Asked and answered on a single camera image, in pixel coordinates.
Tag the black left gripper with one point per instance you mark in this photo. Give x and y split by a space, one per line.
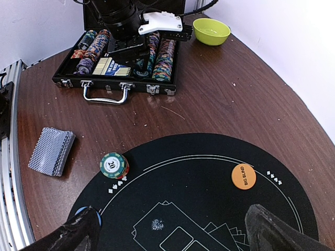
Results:
131 22

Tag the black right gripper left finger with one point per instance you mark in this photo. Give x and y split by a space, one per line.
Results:
80 232

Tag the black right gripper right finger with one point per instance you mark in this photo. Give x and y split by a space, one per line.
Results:
265 231

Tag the blue small blind button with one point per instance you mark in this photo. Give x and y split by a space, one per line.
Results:
98 215

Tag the orange big blind button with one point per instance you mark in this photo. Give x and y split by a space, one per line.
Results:
243 176

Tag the stack of poker chips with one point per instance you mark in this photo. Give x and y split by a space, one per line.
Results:
114 165

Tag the grey cloth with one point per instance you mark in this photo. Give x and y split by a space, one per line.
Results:
51 151

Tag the texas holdem card deck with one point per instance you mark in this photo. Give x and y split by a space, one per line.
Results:
108 67

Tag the front row poker chips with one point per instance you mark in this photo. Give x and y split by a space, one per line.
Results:
89 50

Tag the row poker chips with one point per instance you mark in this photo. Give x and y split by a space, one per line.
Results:
89 50
161 56

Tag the back row poker chips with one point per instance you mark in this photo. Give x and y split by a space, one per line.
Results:
161 56

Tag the black poker chip case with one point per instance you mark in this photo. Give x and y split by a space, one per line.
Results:
64 76

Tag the round black poker mat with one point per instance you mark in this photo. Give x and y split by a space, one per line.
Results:
179 195

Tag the green bowl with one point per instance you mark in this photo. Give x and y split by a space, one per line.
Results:
210 31

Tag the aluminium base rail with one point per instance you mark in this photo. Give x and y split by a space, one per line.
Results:
16 231

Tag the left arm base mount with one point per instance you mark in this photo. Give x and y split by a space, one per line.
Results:
6 107

